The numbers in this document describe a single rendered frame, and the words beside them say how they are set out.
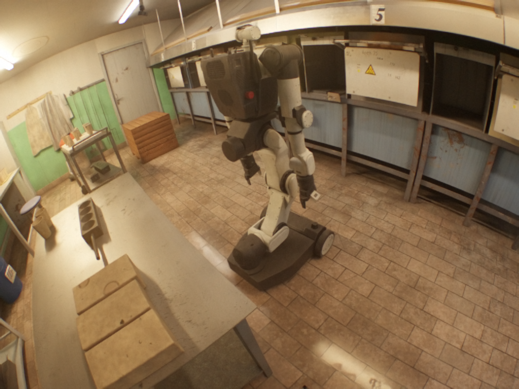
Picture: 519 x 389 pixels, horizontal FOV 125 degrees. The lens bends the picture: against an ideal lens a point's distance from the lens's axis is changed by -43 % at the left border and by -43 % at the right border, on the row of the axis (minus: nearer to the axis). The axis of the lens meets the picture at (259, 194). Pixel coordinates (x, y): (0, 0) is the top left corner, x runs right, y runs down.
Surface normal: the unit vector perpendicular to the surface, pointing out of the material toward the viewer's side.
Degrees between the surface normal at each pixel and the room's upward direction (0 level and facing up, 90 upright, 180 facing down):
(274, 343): 0
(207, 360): 0
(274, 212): 60
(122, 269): 0
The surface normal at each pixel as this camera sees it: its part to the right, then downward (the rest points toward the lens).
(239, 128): -0.59, -0.22
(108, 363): -0.15, -0.80
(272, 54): -0.69, 0.50
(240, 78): 0.71, 0.32
